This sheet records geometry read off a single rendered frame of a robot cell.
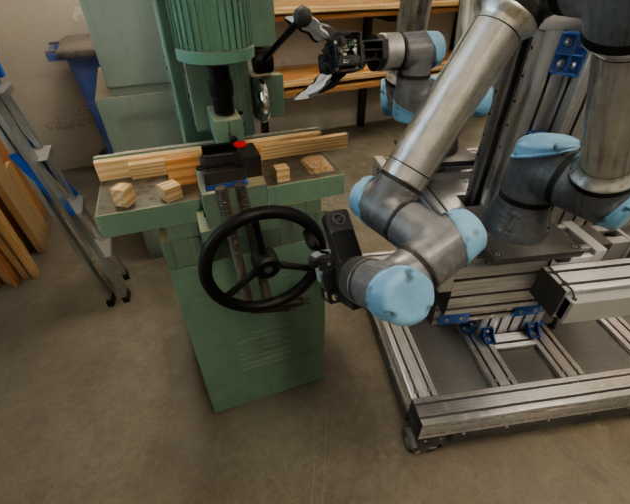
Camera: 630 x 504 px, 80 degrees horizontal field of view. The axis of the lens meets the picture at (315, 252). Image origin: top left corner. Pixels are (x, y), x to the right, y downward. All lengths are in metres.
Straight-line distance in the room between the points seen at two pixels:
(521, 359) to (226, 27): 1.38
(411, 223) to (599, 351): 1.31
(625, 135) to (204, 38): 0.77
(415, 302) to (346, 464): 1.04
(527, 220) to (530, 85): 0.34
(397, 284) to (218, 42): 0.65
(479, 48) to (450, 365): 1.09
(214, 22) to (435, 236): 0.63
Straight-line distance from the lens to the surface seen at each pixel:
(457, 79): 0.61
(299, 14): 0.80
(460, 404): 1.37
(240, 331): 1.24
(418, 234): 0.54
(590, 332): 1.82
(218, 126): 0.99
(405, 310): 0.47
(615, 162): 0.81
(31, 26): 3.39
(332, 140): 1.13
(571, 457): 1.71
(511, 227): 0.99
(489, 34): 0.63
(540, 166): 0.92
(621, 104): 0.72
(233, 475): 1.47
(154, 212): 0.94
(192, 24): 0.92
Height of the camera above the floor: 1.35
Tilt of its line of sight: 38 degrees down
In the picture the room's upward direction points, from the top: straight up
